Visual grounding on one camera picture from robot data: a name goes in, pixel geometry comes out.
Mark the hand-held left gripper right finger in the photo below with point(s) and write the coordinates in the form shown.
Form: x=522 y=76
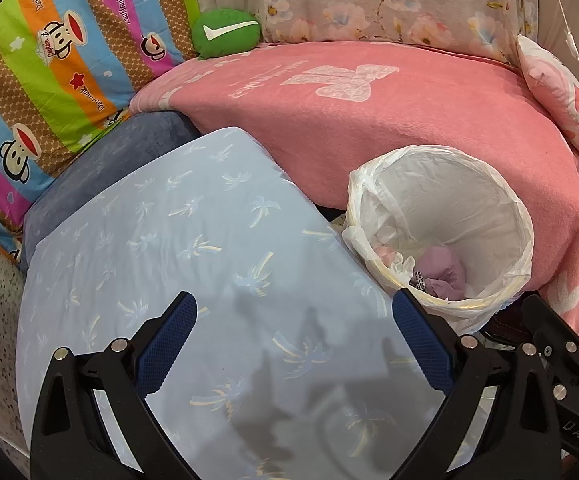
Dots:
x=424 y=345

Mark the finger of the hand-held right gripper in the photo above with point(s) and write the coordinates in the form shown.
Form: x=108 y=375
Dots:
x=549 y=325

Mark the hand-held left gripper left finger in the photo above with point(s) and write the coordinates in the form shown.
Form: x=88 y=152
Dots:
x=167 y=345

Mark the purple cloth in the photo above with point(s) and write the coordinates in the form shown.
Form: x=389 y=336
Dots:
x=442 y=270

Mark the pale pink cloth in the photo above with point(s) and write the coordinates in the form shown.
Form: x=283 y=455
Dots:
x=387 y=255

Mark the waste bin with white liner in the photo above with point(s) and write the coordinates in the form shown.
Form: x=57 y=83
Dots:
x=469 y=200

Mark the light blue palm-print tablecloth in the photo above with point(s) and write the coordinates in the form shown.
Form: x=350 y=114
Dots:
x=169 y=240

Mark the blue sofa cushion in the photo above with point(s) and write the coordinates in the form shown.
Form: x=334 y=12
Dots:
x=119 y=160

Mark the pink pillow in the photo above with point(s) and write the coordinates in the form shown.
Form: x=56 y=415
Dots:
x=554 y=80

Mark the pink blanket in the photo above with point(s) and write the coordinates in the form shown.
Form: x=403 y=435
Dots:
x=369 y=125

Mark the striped monkey print quilt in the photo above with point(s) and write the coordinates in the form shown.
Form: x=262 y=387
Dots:
x=44 y=85

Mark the green cushion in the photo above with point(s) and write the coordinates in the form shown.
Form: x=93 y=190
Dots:
x=219 y=40

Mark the beige floral cloth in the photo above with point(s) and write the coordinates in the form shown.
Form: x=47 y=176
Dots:
x=344 y=0

